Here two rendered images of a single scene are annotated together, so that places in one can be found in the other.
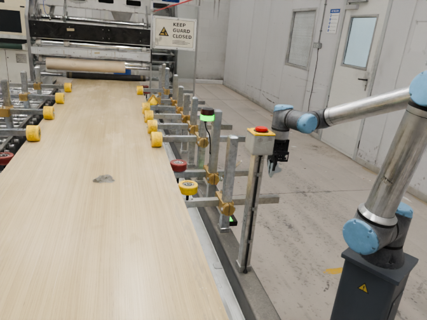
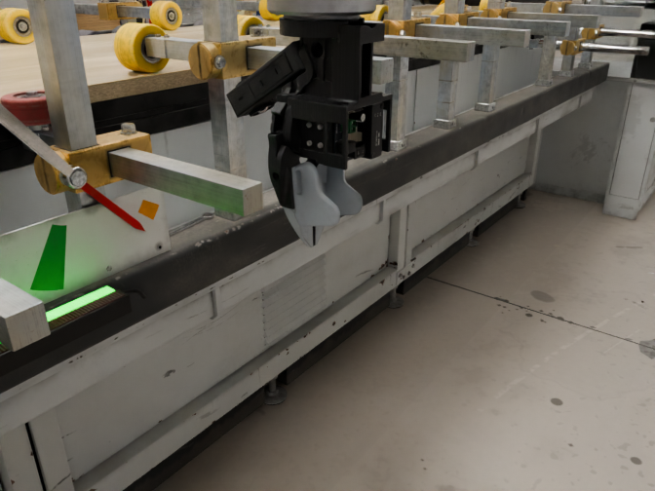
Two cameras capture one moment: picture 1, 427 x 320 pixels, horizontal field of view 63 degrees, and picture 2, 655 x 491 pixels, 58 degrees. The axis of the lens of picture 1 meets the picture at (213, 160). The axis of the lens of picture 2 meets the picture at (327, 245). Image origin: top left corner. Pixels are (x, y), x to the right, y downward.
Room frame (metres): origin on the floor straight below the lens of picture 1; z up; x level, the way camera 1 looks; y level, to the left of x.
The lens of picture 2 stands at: (1.38, -0.74, 1.06)
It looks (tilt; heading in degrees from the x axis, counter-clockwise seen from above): 25 degrees down; 53
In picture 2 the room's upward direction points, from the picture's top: straight up
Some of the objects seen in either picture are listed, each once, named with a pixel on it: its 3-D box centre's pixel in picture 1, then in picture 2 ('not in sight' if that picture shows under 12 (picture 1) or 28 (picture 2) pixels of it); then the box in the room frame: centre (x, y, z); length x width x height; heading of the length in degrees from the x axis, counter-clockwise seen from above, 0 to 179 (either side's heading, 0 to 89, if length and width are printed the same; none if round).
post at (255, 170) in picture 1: (250, 214); not in sight; (1.07, -0.14, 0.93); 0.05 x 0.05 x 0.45; 16
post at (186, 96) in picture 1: (185, 129); (397, 70); (2.28, 0.21, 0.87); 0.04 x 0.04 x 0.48; 16
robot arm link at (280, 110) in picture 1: (282, 117); not in sight; (1.69, -0.32, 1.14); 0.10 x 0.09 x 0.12; 39
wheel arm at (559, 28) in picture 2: (179, 108); (462, 22); (2.56, 0.28, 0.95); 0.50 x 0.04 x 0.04; 106
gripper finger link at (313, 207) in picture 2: (276, 170); (315, 210); (1.68, -0.32, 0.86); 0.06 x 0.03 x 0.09; 106
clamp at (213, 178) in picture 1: (210, 174); (95, 160); (1.58, 0.01, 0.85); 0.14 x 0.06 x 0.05; 16
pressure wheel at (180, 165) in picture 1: (178, 172); (40, 132); (1.56, 0.16, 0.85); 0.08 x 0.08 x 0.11
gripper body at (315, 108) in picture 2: (278, 149); (328, 92); (1.70, -0.32, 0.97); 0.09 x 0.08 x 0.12; 106
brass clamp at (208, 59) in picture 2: (201, 139); (233, 56); (1.82, 0.08, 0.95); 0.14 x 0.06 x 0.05; 16
